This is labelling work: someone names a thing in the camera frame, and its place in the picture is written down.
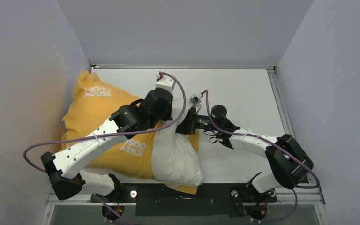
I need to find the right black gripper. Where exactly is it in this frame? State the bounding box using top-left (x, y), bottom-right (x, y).
top-left (171, 108), bottom-right (220, 135)

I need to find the white pillow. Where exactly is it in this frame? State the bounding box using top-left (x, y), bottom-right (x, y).
top-left (151, 99), bottom-right (204, 186)

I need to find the yellow and blue pillowcase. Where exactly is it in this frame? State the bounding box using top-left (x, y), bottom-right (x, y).
top-left (61, 70), bottom-right (204, 195)

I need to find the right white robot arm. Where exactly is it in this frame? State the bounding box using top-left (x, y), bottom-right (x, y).
top-left (176, 105), bottom-right (314, 201)

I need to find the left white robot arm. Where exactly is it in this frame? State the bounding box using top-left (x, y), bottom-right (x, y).
top-left (41, 87), bottom-right (173, 202)

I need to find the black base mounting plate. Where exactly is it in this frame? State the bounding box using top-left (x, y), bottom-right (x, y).
top-left (90, 183), bottom-right (277, 217)

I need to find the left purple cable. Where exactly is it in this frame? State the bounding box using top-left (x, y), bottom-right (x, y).
top-left (23, 71), bottom-right (188, 225)

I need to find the purple cable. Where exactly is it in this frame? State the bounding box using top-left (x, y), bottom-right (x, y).
top-left (23, 71), bottom-right (188, 225)
top-left (200, 90), bottom-right (321, 224)

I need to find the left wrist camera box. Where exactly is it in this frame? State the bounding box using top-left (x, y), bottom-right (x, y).
top-left (155, 72), bottom-right (176, 95)

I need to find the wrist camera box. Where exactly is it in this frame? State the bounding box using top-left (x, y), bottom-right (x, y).
top-left (155, 72), bottom-right (176, 95)
top-left (190, 93), bottom-right (203, 112)

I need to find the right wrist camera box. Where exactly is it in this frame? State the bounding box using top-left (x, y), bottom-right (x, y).
top-left (190, 93), bottom-right (203, 112)

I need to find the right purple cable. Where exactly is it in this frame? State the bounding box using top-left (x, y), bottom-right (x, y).
top-left (200, 90), bottom-right (321, 224)

